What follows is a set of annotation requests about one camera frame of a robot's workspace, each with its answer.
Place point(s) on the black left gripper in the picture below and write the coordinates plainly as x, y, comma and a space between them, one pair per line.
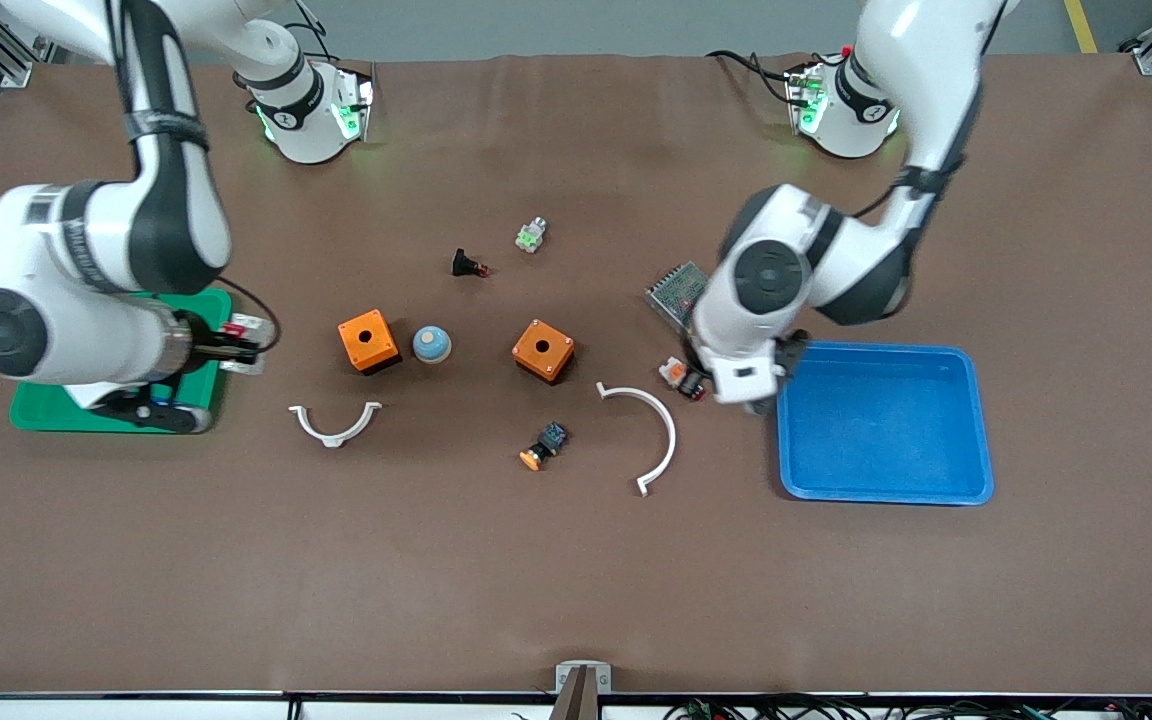
793, 354

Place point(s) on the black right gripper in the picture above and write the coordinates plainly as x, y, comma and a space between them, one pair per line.
207, 345

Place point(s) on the white circuit breaker red toggles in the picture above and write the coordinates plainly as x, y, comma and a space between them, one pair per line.
251, 369

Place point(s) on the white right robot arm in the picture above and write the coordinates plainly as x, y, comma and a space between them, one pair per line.
86, 250

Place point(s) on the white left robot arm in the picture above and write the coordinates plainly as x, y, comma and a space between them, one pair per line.
836, 260

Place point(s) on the large white pipe clamp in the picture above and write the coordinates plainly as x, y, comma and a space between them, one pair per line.
671, 430

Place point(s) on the small white pipe clamp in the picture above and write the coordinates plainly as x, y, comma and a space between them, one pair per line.
334, 438

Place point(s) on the blue plastic tray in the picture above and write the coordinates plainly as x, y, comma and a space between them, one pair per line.
886, 430

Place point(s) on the metal mesh power supply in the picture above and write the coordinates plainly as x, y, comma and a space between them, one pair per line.
674, 290

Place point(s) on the blue dome push button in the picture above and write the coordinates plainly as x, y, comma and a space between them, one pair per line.
432, 345

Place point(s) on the green plastic tray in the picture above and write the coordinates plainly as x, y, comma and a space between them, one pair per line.
46, 412

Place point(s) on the orange push button black body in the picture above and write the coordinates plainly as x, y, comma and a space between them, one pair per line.
546, 445

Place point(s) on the green white push button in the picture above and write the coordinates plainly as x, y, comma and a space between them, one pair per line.
531, 237

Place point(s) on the red button switch white body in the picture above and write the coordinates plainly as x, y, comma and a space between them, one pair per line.
676, 372

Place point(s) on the orange button enclosure box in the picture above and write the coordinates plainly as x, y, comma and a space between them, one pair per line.
383, 347
553, 362

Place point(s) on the black switch red tip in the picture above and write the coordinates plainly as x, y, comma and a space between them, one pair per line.
461, 263

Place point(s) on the grey metal bracket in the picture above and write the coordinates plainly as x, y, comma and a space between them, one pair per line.
564, 672

